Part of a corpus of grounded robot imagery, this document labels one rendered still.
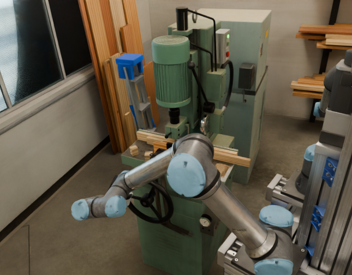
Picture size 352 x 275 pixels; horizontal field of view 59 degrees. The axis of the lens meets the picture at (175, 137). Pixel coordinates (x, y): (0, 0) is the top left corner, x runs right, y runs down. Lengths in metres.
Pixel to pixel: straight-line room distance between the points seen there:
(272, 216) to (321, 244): 0.29
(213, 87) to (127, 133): 1.69
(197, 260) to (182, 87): 1.07
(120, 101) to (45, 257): 1.49
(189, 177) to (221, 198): 0.13
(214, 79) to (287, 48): 2.24
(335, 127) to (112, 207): 0.81
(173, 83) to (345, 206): 0.86
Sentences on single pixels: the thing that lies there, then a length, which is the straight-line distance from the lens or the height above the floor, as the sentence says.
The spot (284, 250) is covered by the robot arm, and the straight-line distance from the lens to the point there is 1.11.
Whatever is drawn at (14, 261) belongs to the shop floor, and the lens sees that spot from 2.67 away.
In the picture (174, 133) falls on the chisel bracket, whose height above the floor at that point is 1.04.
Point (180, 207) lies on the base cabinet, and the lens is 1.77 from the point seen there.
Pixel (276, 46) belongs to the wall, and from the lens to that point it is 3.84.
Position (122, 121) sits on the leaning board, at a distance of 3.19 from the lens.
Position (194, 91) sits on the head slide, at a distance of 1.67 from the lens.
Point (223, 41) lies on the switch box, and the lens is 1.70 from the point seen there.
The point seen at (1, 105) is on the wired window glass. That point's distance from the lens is 2.61.
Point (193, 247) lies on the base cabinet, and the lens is 1.96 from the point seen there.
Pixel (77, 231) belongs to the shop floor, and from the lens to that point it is 2.68.
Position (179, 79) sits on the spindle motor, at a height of 1.34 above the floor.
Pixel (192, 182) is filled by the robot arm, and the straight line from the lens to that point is 0.89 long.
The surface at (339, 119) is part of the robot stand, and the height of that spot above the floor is 1.36.
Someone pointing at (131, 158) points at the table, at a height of 0.90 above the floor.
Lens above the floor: 1.87
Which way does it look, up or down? 31 degrees down
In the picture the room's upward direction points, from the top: 3 degrees counter-clockwise
